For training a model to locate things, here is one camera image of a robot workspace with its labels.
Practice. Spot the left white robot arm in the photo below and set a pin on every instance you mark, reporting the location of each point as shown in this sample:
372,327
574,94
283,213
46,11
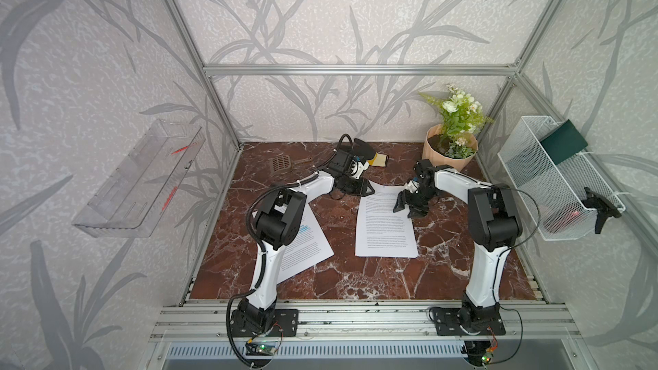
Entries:
274,221

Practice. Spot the dark green book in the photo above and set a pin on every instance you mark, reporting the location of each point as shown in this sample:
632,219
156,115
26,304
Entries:
563,142

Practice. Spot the terracotta flower pot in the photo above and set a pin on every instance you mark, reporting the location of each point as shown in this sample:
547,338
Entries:
436,158

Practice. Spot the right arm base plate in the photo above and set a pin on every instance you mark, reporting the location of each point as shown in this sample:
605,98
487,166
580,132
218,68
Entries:
467,322

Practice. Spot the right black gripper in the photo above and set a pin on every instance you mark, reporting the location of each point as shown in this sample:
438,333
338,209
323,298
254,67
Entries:
403,199

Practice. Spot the green artificial plant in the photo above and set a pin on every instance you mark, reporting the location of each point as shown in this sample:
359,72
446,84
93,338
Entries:
463,116

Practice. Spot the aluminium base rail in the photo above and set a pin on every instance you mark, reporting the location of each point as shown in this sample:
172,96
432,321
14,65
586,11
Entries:
365,320

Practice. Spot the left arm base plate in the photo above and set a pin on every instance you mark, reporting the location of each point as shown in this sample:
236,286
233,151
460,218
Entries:
282,322

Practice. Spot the plain printed paper document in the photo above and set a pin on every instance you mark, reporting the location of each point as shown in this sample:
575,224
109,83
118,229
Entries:
381,232

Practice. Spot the highlighted printed paper document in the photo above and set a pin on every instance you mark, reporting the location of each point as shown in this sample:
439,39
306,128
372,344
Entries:
309,248

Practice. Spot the clear acrylic wall shelf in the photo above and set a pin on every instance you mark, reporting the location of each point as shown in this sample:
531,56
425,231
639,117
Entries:
132,201

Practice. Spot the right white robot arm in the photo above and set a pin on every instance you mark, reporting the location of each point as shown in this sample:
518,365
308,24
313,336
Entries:
494,226

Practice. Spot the white wire mesh basket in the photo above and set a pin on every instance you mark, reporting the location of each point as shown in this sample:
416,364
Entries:
552,193

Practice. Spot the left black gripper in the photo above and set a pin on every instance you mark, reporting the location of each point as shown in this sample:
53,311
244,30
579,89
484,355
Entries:
362,190

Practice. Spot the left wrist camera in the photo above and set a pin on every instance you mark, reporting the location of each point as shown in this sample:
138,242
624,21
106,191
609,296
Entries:
358,166

